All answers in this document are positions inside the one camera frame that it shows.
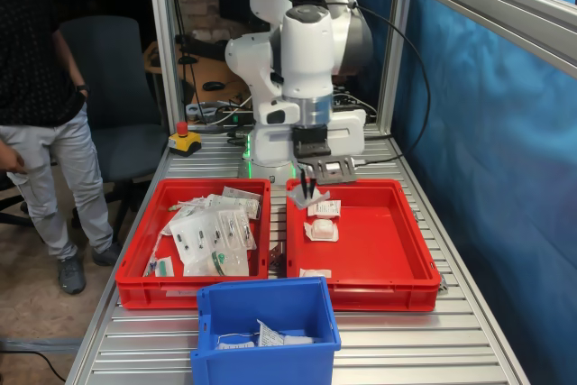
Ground printed paper bandage pack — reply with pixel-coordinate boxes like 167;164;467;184
255;319;286;348
307;198;343;218

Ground flat printed bandage pack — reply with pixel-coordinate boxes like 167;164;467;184
215;333;257;353

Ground person in black shirt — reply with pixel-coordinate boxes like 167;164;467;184
0;0;123;296

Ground black floor cable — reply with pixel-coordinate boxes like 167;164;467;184
0;348;69;384

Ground person left forearm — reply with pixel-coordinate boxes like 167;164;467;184
51;26;90;100

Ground grey floor strip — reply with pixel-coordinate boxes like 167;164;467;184
0;337;85;354

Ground person right hand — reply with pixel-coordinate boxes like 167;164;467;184
0;143;28;174

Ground small pack with green part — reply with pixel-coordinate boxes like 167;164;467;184
142;255;176;279

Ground long aluminium frame beam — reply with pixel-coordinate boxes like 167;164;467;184
398;0;577;87

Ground clear pack with green filter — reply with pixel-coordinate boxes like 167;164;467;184
182;247;251;278

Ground grey sneaker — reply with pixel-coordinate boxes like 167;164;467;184
91;243;124;268
57;256;87;296

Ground aluminium corner post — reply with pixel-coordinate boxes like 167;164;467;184
376;0;414;127

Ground wooden desk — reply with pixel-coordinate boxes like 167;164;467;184
142;40;253;109

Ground black camera cable on arm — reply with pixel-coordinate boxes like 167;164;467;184
252;0;432;165

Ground clear syringe pack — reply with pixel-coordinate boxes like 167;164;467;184
169;215;204;264
227;208;259;251
197;211;235;264

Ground clear tubing pack green tag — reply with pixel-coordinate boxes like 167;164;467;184
167;195;226;224

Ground white tape roll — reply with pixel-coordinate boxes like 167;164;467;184
186;103;214;119

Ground blue backdrop cloth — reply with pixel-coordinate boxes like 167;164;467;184
344;0;577;385

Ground white cable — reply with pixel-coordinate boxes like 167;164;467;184
332;92;379;118

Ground white printed paper pack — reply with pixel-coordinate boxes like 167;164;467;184
221;185;263;220

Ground red plastic crate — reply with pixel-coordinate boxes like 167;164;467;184
114;177;272;311
285;177;443;313

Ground blue plastic bin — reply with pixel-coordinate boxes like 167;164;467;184
188;275;343;385

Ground black chair base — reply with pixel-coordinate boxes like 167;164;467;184
0;172;40;228

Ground yellow emergency stop box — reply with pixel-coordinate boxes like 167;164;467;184
168;122;203;159

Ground aluminium frame post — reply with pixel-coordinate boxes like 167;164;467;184
144;0;184;133

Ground dark grey office chair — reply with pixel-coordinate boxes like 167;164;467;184
58;14;171;244

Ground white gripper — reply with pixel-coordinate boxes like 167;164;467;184
254;108;366;200

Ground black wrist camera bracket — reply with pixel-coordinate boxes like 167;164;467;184
291;125;360;187

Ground black power strip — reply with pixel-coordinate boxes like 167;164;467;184
215;112;254;127

